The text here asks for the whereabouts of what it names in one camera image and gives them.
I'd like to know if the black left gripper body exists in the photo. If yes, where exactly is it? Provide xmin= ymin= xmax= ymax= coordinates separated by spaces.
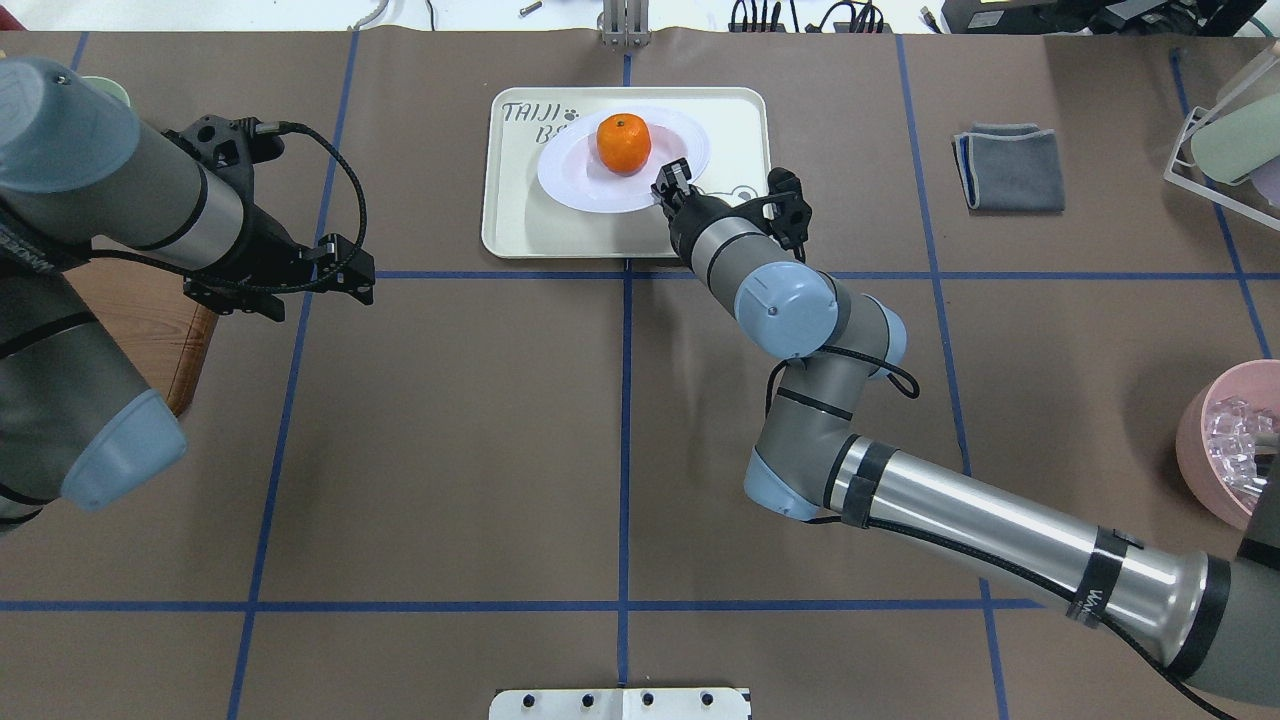
xmin=183 ymin=208 xmax=326 ymax=323

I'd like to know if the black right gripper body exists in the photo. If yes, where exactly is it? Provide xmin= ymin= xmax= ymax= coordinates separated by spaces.
xmin=663 ymin=186 xmax=772 ymax=263

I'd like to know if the orange fruit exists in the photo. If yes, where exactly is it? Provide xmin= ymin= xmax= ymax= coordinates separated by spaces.
xmin=595 ymin=113 xmax=652 ymax=176

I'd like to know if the white round plate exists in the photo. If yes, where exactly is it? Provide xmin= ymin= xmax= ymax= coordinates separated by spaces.
xmin=536 ymin=106 xmax=710 ymax=214

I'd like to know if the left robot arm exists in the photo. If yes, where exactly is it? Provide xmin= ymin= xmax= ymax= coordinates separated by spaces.
xmin=1 ymin=56 xmax=375 ymax=534

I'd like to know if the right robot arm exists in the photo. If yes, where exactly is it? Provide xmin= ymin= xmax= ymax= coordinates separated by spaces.
xmin=652 ymin=159 xmax=1277 ymax=717

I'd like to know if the brown wooden tray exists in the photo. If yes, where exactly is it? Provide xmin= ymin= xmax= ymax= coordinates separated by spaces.
xmin=65 ymin=259 xmax=218 ymax=416

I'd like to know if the cream bear tray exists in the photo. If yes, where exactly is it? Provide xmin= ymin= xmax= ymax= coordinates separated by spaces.
xmin=480 ymin=87 xmax=772 ymax=260

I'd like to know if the green ceramic bowl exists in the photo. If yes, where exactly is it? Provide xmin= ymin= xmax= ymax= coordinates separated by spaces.
xmin=81 ymin=76 xmax=132 ymax=108

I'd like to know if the folded grey cloth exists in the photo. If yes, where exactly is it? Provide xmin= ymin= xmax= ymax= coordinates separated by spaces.
xmin=952 ymin=123 xmax=1066 ymax=214

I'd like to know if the black laptop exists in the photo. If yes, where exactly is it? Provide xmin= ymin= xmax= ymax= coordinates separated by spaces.
xmin=940 ymin=1 xmax=1265 ymax=37

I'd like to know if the green pastel cup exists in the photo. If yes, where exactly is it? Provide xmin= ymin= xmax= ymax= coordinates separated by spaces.
xmin=1190 ymin=94 xmax=1279 ymax=184

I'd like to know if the pink bowl with ice cubes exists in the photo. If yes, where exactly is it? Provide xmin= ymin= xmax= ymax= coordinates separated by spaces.
xmin=1175 ymin=359 xmax=1279 ymax=530

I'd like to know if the purple pastel cup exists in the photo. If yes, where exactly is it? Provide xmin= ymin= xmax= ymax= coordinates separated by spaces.
xmin=1249 ymin=158 xmax=1280 ymax=208

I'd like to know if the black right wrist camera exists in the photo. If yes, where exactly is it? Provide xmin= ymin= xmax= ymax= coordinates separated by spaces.
xmin=767 ymin=167 xmax=813 ymax=263

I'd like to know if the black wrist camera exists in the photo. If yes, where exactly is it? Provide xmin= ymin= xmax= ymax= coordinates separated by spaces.
xmin=767 ymin=167 xmax=813 ymax=263
xmin=161 ymin=115 xmax=285 ymax=182

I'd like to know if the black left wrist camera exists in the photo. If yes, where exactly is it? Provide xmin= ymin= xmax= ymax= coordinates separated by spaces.
xmin=161 ymin=115 xmax=285 ymax=182

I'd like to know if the aluminium frame post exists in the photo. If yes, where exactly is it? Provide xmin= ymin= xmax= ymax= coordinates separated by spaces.
xmin=596 ymin=0 xmax=652 ymax=50

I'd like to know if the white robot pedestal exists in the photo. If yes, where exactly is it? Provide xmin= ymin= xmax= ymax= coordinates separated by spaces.
xmin=488 ymin=687 xmax=754 ymax=719

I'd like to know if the white wire cup rack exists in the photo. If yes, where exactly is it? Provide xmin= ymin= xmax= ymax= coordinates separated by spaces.
xmin=1164 ymin=40 xmax=1280 ymax=211

